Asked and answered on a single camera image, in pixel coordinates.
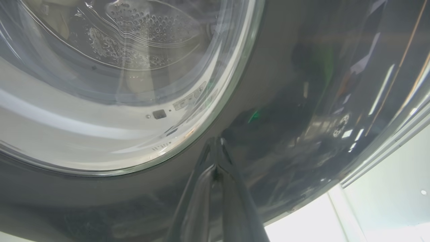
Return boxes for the stainless steel washer drum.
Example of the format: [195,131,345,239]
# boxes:
[77,0,215,69]

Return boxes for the black round washer door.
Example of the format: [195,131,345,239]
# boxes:
[0,0,430,242]

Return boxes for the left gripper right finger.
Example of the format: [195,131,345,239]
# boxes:
[217,168,271,242]

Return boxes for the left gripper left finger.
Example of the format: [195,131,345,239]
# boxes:
[168,165,217,242]

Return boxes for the white door glass label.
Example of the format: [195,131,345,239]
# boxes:
[173,82,207,111]

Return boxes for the white front-load washing machine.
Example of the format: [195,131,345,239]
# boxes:
[0,101,430,242]

